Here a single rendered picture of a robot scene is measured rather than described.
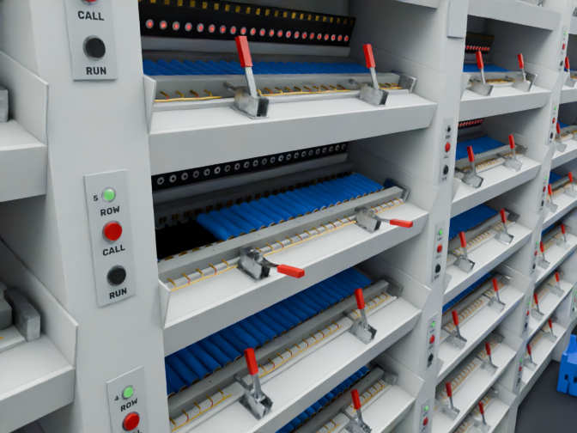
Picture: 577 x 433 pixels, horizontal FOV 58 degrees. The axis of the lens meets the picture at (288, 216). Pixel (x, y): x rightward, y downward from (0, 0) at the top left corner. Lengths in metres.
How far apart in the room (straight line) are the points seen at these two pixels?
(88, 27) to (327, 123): 0.35
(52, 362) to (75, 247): 0.11
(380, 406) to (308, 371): 0.31
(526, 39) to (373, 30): 0.70
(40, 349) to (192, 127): 0.25
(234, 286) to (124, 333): 0.16
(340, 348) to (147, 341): 0.43
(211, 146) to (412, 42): 0.54
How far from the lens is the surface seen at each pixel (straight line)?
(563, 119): 2.36
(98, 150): 0.48
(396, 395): 1.16
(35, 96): 0.46
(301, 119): 0.66
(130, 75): 0.50
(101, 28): 0.48
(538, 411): 2.26
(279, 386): 0.81
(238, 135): 0.59
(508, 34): 1.68
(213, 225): 0.72
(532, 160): 1.66
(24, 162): 0.46
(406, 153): 1.02
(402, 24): 1.02
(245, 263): 0.67
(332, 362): 0.88
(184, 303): 0.60
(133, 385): 0.57
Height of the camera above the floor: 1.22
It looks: 16 degrees down
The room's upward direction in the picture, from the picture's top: straight up
